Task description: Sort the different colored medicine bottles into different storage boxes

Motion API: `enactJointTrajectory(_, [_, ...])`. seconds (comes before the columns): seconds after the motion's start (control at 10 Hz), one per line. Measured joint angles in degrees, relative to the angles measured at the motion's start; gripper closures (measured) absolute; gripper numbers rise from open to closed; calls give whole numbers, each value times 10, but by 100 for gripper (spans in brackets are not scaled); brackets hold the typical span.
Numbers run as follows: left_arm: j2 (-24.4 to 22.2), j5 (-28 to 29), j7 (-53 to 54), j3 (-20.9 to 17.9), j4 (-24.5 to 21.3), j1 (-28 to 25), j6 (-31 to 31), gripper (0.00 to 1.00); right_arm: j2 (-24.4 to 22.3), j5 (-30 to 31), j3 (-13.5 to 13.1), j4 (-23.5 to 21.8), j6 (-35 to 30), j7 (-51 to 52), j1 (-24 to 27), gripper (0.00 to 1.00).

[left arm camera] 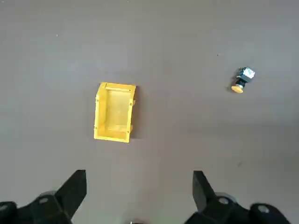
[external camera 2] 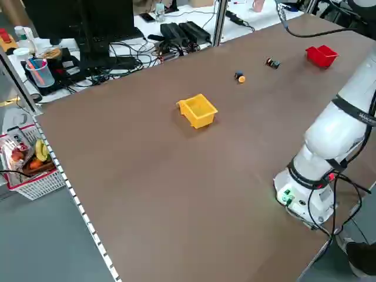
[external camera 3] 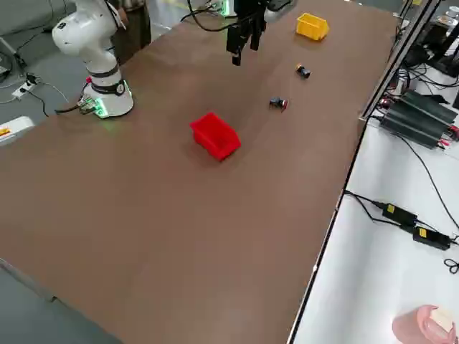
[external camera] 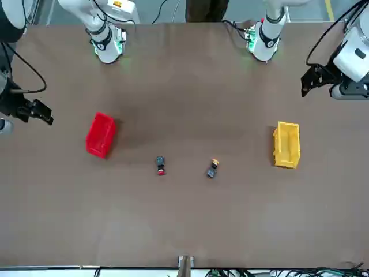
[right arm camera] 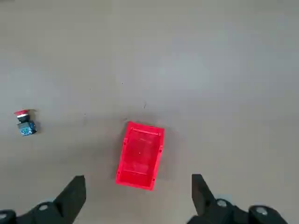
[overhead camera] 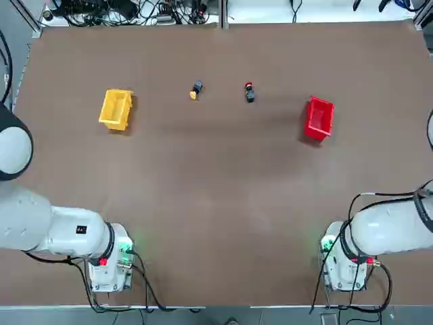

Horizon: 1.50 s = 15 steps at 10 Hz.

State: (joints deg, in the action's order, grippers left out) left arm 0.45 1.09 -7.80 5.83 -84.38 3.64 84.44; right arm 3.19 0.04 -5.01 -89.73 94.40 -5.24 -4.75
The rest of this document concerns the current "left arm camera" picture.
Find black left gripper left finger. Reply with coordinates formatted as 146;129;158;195
0;169;87;224

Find yellow plastic storage box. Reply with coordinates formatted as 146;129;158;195
93;82;137;143

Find small dark bottle orange cap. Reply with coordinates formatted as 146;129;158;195
230;67;256;94

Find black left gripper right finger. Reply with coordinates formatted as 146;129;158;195
184;170;292;224

